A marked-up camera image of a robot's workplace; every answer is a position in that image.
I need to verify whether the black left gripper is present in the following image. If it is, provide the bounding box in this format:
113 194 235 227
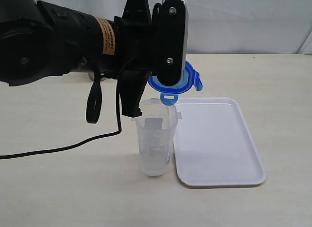
113 0 186 117

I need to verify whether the blue plastic lid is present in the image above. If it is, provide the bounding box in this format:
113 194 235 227
148 61 203 106

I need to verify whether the stainless steel cup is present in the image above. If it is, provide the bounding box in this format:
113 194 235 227
88 72 107 81

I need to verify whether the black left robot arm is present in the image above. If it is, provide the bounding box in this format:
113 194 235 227
0 0 188 117

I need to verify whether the clear plastic container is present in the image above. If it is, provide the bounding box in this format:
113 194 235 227
131 98 181 177

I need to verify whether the white rectangular plastic tray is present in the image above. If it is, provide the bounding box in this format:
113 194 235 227
174 97 267 188

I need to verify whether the black camera cable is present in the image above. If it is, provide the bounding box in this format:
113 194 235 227
0 58 127 160

